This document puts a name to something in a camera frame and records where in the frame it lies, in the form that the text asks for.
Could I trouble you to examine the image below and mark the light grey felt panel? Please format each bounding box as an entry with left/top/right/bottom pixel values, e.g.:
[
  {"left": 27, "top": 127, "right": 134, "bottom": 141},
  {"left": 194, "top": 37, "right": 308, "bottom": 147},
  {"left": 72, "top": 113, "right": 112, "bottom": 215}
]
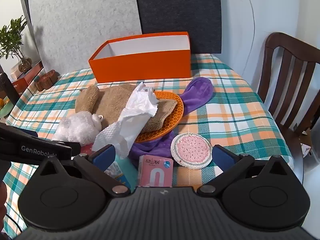
[{"left": 27, "top": 0, "right": 143, "bottom": 74}]

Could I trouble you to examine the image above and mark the white tissue paper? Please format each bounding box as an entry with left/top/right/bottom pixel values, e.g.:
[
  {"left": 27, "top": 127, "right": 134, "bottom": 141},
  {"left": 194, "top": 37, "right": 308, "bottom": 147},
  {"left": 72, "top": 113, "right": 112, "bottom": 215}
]
[{"left": 92, "top": 82, "right": 159, "bottom": 159}]

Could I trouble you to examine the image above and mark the green plate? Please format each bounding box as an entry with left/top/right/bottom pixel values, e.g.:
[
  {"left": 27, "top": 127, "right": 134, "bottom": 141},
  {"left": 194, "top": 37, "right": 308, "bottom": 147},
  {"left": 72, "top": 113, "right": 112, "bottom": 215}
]
[{"left": 0, "top": 100, "right": 16, "bottom": 118}]

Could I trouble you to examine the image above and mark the orange honeycomb silicone mat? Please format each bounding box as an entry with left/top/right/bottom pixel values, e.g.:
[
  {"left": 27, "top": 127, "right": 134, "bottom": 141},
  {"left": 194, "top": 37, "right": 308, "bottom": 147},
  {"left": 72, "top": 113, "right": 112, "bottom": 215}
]
[{"left": 135, "top": 91, "right": 185, "bottom": 144}]

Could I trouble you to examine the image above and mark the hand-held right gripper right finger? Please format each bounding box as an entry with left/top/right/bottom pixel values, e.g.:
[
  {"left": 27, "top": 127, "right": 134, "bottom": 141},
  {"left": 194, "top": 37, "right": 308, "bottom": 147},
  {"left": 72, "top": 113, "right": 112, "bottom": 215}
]
[{"left": 197, "top": 144, "right": 291, "bottom": 197}]

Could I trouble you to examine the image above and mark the dark grey felt panel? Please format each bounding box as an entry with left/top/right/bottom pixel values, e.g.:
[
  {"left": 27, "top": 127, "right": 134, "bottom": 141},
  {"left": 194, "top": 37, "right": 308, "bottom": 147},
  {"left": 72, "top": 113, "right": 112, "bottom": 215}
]
[{"left": 133, "top": 0, "right": 223, "bottom": 55}]

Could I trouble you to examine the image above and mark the dark wooden chair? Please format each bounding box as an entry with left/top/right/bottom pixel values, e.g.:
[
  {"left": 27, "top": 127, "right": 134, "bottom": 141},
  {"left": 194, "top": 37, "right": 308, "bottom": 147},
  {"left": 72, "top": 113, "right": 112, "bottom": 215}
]
[{"left": 257, "top": 32, "right": 320, "bottom": 156}]

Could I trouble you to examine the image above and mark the orange cardboard box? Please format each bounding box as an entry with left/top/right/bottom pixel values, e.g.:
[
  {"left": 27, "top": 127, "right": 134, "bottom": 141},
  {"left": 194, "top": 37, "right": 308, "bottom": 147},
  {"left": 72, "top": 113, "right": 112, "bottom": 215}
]
[{"left": 88, "top": 32, "right": 192, "bottom": 83}]

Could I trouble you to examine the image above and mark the purple fleece cloth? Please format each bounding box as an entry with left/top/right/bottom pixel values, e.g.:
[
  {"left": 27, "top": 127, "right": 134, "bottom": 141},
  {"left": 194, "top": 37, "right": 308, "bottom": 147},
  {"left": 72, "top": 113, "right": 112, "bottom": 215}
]
[{"left": 129, "top": 77, "right": 214, "bottom": 159}]

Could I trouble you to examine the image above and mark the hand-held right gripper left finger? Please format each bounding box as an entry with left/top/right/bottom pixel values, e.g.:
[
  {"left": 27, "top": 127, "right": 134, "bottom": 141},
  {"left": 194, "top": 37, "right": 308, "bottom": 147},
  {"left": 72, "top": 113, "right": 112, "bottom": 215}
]
[{"left": 37, "top": 144, "right": 132, "bottom": 197}]

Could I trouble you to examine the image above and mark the brown carved wooden block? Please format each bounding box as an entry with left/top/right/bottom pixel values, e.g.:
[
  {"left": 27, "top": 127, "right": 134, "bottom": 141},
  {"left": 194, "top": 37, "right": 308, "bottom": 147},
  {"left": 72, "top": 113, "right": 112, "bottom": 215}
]
[{"left": 34, "top": 70, "right": 59, "bottom": 92}]

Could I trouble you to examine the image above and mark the pink tissue packet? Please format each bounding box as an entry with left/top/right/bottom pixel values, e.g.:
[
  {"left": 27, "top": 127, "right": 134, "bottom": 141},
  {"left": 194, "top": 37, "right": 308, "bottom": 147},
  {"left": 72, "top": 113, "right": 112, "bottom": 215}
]
[{"left": 137, "top": 155, "right": 174, "bottom": 188}]

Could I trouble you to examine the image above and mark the round pink white pad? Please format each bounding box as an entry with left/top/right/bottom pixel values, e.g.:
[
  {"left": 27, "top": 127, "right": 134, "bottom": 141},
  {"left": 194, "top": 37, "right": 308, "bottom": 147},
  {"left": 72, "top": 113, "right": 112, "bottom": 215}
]
[{"left": 170, "top": 133, "right": 214, "bottom": 170}]

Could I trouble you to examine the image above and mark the plaid tablecloth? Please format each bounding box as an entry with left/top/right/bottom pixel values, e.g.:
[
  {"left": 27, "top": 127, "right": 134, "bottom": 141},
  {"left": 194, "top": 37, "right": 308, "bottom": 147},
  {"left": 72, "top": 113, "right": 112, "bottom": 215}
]
[{"left": 0, "top": 53, "right": 295, "bottom": 237}]

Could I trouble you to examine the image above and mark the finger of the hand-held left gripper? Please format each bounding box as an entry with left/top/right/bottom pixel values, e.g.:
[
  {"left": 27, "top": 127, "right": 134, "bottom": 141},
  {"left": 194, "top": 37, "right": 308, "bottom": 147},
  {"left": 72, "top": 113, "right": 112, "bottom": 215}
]
[{"left": 64, "top": 141, "right": 82, "bottom": 157}]

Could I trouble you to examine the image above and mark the blue wet wipes packet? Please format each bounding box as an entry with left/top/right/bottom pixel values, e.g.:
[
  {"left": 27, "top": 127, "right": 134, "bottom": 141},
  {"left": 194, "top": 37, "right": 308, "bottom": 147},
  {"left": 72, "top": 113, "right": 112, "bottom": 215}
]
[{"left": 104, "top": 154, "right": 138, "bottom": 192}]

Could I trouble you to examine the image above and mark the red box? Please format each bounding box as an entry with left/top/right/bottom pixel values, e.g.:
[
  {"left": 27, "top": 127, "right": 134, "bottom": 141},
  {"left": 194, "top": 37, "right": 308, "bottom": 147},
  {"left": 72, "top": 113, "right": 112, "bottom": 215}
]
[{"left": 11, "top": 61, "right": 44, "bottom": 93}]

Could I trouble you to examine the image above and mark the brown loofah sponge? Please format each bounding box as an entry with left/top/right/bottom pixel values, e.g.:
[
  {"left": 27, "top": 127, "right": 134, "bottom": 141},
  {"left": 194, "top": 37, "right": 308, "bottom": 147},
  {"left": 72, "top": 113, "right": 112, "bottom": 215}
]
[{"left": 79, "top": 85, "right": 99, "bottom": 112}]

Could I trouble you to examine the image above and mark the black bottle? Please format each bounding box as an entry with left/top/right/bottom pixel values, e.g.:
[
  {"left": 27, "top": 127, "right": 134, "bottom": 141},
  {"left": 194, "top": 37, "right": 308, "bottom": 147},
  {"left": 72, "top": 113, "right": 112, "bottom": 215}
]
[{"left": 0, "top": 72, "right": 19, "bottom": 104}]

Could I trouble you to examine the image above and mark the white wall cable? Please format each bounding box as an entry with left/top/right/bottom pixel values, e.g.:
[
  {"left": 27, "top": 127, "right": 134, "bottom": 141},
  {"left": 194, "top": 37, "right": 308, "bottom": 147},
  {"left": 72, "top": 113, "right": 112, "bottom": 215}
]
[{"left": 248, "top": 0, "right": 256, "bottom": 80}]

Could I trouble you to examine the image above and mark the potted plant in glass vase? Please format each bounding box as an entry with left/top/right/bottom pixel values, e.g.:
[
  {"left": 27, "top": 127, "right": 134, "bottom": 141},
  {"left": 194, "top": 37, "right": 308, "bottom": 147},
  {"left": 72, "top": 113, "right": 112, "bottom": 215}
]
[{"left": 0, "top": 15, "right": 33, "bottom": 72}]

